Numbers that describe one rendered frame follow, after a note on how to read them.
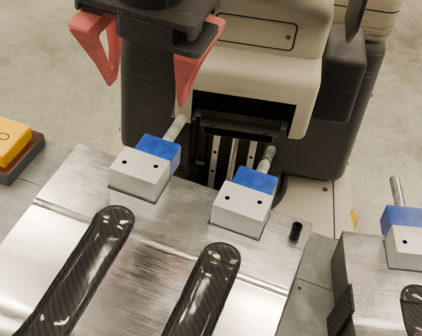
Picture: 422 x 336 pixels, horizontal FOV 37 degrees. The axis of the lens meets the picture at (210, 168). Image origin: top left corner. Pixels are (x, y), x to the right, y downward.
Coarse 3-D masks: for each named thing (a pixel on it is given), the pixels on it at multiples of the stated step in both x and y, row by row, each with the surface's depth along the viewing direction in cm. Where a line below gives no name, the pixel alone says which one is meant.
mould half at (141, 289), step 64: (64, 192) 62; (192, 192) 64; (0, 256) 57; (64, 256) 57; (128, 256) 58; (192, 256) 58; (256, 256) 59; (0, 320) 52; (128, 320) 54; (256, 320) 55
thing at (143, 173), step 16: (176, 128) 70; (144, 144) 66; (160, 144) 66; (176, 144) 67; (128, 160) 62; (144, 160) 63; (160, 160) 63; (176, 160) 66; (112, 176) 62; (128, 176) 61; (144, 176) 61; (160, 176) 61; (128, 192) 63; (144, 192) 62; (160, 192) 63
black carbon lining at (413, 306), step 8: (408, 288) 62; (416, 288) 63; (408, 296) 62; (416, 296) 62; (400, 304) 61; (408, 304) 61; (416, 304) 62; (408, 312) 61; (416, 312) 61; (408, 320) 60; (416, 320) 60; (408, 328) 59; (416, 328) 60
